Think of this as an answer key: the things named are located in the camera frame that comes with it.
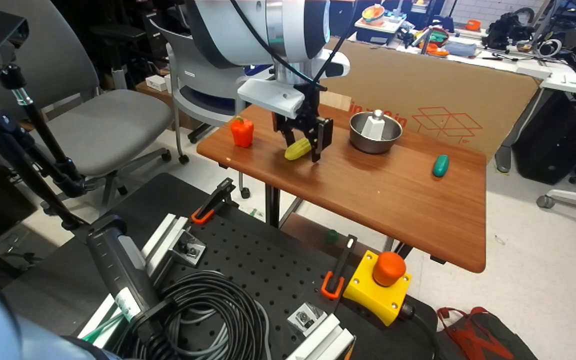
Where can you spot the yellow toy maize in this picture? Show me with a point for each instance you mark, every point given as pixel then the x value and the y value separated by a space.
pixel 297 151

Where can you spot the orange black clamp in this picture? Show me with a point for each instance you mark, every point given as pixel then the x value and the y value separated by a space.
pixel 339 274
pixel 212 203

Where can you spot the black suitcase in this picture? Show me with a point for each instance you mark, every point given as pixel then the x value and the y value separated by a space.
pixel 555 136

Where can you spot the fiducial tag plate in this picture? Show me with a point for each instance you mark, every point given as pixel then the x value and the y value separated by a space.
pixel 191 249
pixel 307 318

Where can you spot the brown wooden table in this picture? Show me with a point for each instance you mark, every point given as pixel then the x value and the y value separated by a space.
pixel 341 180

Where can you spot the green toy vegetable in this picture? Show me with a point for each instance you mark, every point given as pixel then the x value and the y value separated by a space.
pixel 440 165

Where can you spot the light grey plastic chair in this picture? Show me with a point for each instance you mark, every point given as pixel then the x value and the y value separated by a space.
pixel 198 92

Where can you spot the cardboard panel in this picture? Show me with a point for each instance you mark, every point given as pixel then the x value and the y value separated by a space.
pixel 421 91

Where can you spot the yellow emergency stop button box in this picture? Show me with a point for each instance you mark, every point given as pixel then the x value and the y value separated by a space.
pixel 377 287

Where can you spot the black tripod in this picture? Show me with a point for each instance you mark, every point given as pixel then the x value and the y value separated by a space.
pixel 29 152

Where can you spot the orange bowl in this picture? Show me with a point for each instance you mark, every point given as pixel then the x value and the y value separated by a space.
pixel 373 12

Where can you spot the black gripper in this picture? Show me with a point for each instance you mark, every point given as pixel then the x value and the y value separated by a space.
pixel 305 113

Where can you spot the orange toy pepper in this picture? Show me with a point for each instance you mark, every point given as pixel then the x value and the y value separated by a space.
pixel 242 133

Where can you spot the red black bag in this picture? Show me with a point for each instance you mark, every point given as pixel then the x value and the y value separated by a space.
pixel 481 336

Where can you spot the grey fabric office chair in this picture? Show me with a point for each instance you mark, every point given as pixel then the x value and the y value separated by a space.
pixel 101 121

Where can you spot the black perforated base board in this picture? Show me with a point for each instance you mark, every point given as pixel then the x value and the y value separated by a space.
pixel 268 267

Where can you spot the aluminium rail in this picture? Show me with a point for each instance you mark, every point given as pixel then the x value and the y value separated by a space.
pixel 144 267
pixel 320 340

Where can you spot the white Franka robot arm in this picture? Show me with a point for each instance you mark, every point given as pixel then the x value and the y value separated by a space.
pixel 249 32

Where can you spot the black grey control box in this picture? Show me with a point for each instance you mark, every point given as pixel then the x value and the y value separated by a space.
pixel 123 263

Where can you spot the small green object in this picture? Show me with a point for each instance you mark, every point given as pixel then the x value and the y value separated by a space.
pixel 330 234

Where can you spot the white chair base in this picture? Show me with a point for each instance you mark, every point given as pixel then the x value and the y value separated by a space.
pixel 571 199

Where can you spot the metal bowl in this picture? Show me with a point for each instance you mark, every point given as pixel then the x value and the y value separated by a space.
pixel 373 136

